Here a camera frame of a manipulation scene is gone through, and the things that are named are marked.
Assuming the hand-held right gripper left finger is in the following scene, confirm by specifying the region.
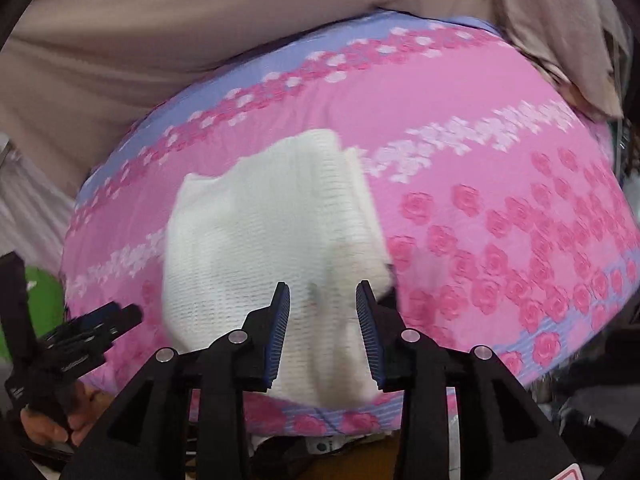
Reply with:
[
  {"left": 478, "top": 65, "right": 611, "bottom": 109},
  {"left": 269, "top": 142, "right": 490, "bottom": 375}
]
[{"left": 65, "top": 281, "right": 292, "bottom": 480}]

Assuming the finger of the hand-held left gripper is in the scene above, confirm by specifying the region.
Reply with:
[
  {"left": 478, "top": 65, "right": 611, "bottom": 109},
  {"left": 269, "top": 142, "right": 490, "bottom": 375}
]
[
  {"left": 42, "top": 302, "right": 123, "bottom": 361},
  {"left": 57, "top": 305, "right": 144, "bottom": 378}
]

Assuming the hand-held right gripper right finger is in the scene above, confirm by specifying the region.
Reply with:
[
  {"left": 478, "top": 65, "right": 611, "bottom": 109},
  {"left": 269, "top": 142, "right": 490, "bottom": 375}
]
[{"left": 354, "top": 280, "right": 596, "bottom": 480}]

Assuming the white red navy knit sweater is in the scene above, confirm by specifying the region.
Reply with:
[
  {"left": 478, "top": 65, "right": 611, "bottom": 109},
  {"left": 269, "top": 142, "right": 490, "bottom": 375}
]
[{"left": 162, "top": 129, "right": 396, "bottom": 408}]

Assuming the person's left hand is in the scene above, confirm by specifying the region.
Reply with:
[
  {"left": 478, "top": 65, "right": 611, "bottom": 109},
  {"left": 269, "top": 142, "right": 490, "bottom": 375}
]
[{"left": 19, "top": 379, "right": 113, "bottom": 447}]

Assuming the green plush pillow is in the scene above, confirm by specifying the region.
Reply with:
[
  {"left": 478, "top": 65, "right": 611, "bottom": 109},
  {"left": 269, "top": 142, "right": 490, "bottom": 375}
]
[{"left": 22, "top": 266, "right": 68, "bottom": 333}]

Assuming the white satin curtain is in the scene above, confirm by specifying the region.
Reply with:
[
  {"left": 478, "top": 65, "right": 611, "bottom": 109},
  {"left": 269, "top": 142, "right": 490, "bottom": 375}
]
[{"left": 0, "top": 145, "right": 78, "bottom": 261}]

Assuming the pink floral blanket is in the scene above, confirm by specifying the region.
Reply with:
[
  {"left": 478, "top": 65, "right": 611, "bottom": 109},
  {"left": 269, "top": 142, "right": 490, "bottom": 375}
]
[{"left": 59, "top": 7, "right": 640, "bottom": 433}]

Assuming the beige flower print cloth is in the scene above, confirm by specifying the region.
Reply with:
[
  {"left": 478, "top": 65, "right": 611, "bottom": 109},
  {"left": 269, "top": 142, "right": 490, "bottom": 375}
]
[{"left": 482, "top": 0, "right": 632, "bottom": 121}]

